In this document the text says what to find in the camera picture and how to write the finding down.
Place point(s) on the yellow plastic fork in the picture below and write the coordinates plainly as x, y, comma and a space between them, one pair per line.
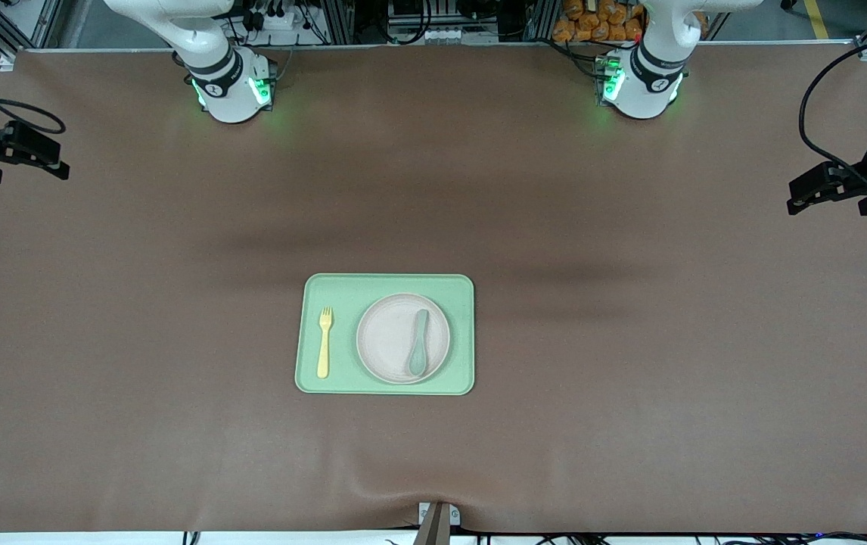
324, 348

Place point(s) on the beige round plate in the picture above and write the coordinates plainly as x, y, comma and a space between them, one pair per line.
384, 337

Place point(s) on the grey-green plastic spoon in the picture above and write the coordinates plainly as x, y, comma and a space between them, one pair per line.
418, 352

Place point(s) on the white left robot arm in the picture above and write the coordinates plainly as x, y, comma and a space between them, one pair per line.
649, 83

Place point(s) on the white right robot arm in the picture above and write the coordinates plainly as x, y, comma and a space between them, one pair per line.
225, 91

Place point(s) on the white power strip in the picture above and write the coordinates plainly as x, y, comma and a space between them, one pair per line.
275, 19

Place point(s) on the orange snack packets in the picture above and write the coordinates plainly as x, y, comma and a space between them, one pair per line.
592, 23

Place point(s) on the brown table mat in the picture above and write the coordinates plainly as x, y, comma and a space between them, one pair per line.
176, 416

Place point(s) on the light green rectangular tray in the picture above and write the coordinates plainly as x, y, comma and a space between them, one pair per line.
343, 295

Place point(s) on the white terminal block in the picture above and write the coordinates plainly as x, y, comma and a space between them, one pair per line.
426, 35

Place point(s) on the aluminium frame post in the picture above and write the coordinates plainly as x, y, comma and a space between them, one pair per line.
339, 23
543, 19

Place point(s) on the grey metal mounting bracket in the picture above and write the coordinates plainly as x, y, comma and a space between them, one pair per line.
455, 516

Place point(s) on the tan upright post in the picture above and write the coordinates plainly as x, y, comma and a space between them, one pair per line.
433, 530

